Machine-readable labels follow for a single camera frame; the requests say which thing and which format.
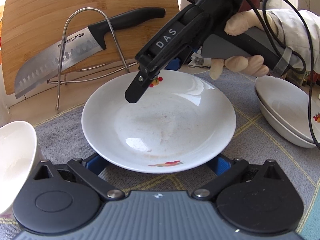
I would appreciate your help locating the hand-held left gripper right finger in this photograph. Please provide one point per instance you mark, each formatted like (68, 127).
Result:
(220, 166)

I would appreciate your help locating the person's right hand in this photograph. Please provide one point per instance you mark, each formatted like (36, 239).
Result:
(240, 22)

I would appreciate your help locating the white plate with worn centre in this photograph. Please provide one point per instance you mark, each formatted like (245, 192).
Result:
(282, 133)

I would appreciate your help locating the bamboo cutting board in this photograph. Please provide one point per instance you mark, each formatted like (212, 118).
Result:
(50, 5)

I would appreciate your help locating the grey checked dish mat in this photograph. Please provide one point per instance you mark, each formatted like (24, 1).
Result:
(62, 135)

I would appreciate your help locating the brown knife block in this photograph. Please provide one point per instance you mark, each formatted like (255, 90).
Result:
(253, 1)

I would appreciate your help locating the white bowl with pink flowers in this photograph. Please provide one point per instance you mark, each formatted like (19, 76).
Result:
(15, 155)

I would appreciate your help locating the person's right forearm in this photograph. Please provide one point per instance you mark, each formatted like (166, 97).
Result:
(297, 27)

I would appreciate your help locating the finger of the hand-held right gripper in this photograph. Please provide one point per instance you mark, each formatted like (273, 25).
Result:
(140, 85)
(175, 63)

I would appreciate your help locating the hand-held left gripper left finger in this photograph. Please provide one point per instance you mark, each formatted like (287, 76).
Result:
(93, 165)

